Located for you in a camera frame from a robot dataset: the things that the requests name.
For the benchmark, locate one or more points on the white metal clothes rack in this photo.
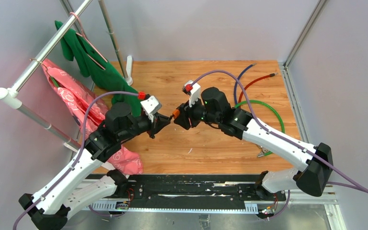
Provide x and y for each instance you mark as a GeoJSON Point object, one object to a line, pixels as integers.
{"type": "Point", "coordinates": [9, 95]}

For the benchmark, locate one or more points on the pink patterned garment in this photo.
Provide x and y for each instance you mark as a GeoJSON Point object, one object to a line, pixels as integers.
{"type": "Point", "coordinates": [77, 98]}

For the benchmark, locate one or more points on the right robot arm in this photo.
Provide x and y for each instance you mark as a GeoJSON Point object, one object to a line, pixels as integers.
{"type": "Point", "coordinates": [311, 164]}

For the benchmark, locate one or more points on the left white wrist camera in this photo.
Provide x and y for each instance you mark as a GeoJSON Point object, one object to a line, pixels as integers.
{"type": "Point", "coordinates": [151, 105]}

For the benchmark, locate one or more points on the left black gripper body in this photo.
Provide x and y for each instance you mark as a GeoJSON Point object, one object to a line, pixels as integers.
{"type": "Point", "coordinates": [147, 124]}

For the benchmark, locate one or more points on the orange black padlock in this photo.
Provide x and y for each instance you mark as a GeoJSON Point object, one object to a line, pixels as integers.
{"type": "Point", "coordinates": [175, 113]}

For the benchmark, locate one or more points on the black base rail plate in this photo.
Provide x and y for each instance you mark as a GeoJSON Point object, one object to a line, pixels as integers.
{"type": "Point", "coordinates": [216, 193]}

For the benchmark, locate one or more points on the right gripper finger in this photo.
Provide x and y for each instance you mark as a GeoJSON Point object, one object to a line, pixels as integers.
{"type": "Point", "coordinates": [181, 110]}
{"type": "Point", "coordinates": [183, 121]}

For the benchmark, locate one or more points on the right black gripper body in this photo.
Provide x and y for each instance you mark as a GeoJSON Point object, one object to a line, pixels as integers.
{"type": "Point", "coordinates": [197, 112]}

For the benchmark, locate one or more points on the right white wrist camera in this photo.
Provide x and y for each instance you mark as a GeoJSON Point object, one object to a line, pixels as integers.
{"type": "Point", "coordinates": [193, 90]}

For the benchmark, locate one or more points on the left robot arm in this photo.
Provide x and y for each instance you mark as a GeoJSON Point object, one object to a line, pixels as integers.
{"type": "Point", "coordinates": [51, 207]}

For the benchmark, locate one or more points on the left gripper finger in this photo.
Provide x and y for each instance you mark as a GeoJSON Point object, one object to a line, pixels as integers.
{"type": "Point", "coordinates": [158, 126]}
{"type": "Point", "coordinates": [163, 119]}

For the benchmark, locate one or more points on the red cable lock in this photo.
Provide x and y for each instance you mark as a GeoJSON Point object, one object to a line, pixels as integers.
{"type": "Point", "coordinates": [254, 82]}

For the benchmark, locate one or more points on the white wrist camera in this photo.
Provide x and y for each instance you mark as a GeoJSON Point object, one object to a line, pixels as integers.
{"type": "Point", "coordinates": [193, 90]}
{"type": "Point", "coordinates": [151, 105]}

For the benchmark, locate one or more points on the green cloth garment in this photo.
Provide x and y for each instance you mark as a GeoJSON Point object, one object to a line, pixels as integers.
{"type": "Point", "coordinates": [91, 64]}

